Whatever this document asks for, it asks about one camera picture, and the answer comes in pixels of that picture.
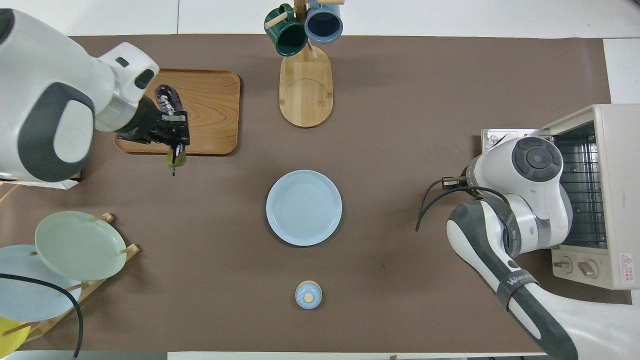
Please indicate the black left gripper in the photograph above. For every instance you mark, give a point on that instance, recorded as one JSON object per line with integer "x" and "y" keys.
{"x": 142, "y": 125}

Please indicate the purple eggplant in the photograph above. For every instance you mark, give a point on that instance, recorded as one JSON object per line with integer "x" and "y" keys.
{"x": 167, "y": 100}

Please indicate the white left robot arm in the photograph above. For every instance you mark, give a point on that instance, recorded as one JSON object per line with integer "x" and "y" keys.
{"x": 45, "y": 100}

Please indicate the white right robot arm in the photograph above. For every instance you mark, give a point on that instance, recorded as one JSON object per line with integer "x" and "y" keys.
{"x": 500, "y": 235}

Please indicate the silver oven knob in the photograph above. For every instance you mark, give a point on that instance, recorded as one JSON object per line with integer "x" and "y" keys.
{"x": 562, "y": 263}
{"x": 587, "y": 269}

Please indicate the cream toaster oven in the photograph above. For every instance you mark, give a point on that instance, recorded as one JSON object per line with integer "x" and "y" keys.
{"x": 620, "y": 190}

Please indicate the wooden tray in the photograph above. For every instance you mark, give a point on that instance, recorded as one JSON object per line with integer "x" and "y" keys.
{"x": 210, "y": 110}

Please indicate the wooden mug tree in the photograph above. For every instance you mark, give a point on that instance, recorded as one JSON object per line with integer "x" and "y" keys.
{"x": 306, "y": 95}

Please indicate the white crumpled cloth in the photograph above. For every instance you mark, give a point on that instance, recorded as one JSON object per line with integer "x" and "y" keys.
{"x": 50, "y": 183}

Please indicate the dark green mug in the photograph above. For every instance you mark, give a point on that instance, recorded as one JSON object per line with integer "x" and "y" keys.
{"x": 286, "y": 37}

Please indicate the pale green plate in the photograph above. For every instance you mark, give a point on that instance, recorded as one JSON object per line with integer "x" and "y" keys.
{"x": 80, "y": 245}

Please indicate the wooden plate rack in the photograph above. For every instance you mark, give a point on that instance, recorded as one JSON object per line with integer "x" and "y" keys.
{"x": 95, "y": 287}

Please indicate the blue mug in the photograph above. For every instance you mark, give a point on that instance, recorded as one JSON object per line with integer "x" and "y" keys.
{"x": 324, "y": 22}

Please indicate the light blue racked plate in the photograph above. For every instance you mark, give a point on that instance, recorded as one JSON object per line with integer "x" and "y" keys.
{"x": 25, "y": 295}

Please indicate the brown table mat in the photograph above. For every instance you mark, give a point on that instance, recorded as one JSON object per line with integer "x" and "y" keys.
{"x": 400, "y": 100}

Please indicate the yellow plate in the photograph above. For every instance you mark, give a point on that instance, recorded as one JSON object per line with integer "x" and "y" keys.
{"x": 10, "y": 340}

